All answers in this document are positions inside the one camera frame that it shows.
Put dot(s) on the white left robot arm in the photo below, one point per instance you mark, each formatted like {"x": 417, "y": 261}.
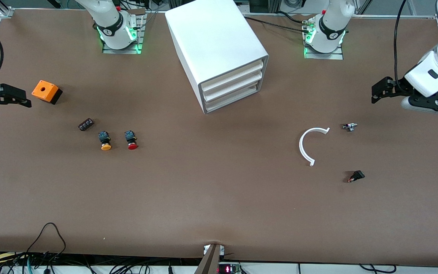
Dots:
{"x": 333, "y": 30}

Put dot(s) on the module with red display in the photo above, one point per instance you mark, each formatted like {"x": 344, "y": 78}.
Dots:
{"x": 228, "y": 269}

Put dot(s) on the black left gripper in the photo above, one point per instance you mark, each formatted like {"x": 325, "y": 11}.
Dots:
{"x": 399, "y": 87}

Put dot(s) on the yellow mushroom push button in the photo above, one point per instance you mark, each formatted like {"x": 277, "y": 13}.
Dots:
{"x": 106, "y": 146}

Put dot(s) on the small silver toggle switch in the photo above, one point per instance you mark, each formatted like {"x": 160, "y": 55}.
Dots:
{"x": 350, "y": 126}

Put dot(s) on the orange box with hole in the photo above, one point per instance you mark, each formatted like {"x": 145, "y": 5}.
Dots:
{"x": 44, "y": 90}

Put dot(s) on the small dark terminal block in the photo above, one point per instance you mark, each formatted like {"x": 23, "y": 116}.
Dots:
{"x": 86, "y": 124}

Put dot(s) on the brown camera mount post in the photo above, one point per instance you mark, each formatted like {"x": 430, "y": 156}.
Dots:
{"x": 209, "y": 262}

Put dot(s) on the red mushroom push button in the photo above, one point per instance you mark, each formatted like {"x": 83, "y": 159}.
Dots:
{"x": 132, "y": 146}

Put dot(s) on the white curved plastic arc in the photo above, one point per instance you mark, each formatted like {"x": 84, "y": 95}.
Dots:
{"x": 300, "y": 145}

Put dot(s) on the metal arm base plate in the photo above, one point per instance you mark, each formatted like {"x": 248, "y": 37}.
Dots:
{"x": 110, "y": 50}
{"x": 329, "y": 56}

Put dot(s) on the small black rocker switch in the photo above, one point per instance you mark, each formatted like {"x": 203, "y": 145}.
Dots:
{"x": 357, "y": 175}

